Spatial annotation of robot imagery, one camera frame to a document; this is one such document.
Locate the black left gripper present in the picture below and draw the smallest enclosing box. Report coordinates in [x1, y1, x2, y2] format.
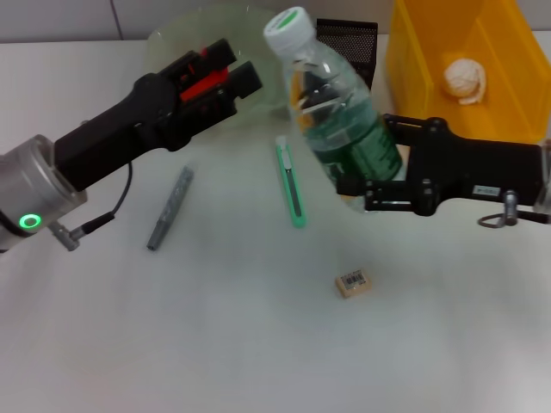
[53, 38, 264, 193]

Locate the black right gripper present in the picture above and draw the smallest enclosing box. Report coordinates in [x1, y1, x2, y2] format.
[336, 114, 542, 216]

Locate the red-orange fruit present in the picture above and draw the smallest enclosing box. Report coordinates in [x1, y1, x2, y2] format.
[180, 46, 229, 102]

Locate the clear green-label water bottle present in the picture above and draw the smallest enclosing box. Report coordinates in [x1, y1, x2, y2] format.
[263, 6, 408, 214]

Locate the white paper ball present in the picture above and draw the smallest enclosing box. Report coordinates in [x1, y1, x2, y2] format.
[443, 59, 487, 107]

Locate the translucent green fruit bowl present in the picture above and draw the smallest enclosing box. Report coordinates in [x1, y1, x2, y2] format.
[145, 3, 294, 126]

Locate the green utility knife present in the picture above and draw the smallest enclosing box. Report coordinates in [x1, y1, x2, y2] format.
[274, 135, 307, 228]

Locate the beige eraser with barcode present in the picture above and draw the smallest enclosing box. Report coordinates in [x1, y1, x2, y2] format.
[334, 266, 374, 300]

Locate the black mesh pen holder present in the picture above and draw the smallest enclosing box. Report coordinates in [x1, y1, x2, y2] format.
[316, 18, 379, 94]

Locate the grey marker pen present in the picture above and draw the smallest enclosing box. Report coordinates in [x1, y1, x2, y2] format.
[145, 165, 195, 252]

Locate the yellow plastic bin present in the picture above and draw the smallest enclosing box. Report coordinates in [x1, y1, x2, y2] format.
[384, 0, 551, 143]

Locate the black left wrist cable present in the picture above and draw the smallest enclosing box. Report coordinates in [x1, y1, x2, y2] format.
[49, 163, 133, 251]

